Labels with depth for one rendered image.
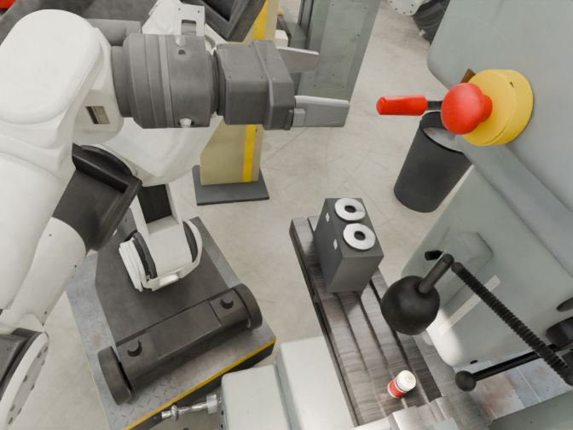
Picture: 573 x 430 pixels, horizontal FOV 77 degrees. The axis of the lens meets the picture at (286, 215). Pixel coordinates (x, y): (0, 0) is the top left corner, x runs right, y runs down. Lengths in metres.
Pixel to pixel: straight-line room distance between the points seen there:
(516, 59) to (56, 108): 0.36
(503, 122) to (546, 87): 0.03
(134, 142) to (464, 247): 0.48
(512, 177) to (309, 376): 0.79
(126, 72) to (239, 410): 0.98
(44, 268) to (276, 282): 1.86
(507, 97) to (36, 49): 0.36
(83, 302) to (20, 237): 1.46
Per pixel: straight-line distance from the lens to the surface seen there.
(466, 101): 0.32
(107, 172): 0.59
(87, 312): 1.77
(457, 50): 0.41
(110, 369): 1.42
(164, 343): 1.43
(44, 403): 2.11
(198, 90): 0.36
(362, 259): 1.00
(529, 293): 0.54
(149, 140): 0.58
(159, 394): 1.57
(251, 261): 2.30
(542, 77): 0.34
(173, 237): 1.05
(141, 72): 0.36
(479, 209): 0.56
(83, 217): 0.52
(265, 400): 1.18
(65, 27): 0.37
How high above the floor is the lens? 1.90
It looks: 47 degrees down
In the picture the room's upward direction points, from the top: 12 degrees clockwise
